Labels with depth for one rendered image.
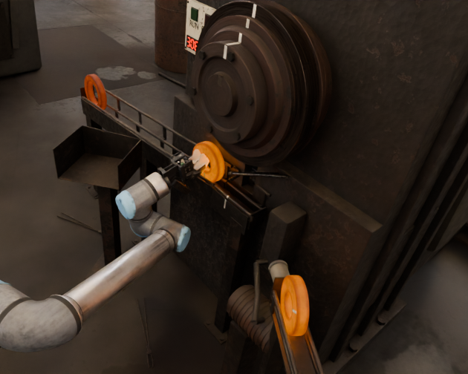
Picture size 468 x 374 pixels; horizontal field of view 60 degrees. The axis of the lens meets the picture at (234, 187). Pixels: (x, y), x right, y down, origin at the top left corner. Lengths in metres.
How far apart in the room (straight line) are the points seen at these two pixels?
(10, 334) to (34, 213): 1.49
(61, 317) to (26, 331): 0.07
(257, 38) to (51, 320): 0.84
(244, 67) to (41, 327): 0.78
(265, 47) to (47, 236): 1.64
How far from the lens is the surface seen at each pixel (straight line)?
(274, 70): 1.07
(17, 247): 2.33
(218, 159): 1.46
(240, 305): 1.36
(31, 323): 1.05
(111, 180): 1.65
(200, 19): 1.54
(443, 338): 2.27
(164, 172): 1.39
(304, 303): 1.08
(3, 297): 1.10
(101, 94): 2.17
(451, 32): 1.03
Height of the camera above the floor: 1.59
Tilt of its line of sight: 37 degrees down
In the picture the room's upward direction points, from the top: 9 degrees clockwise
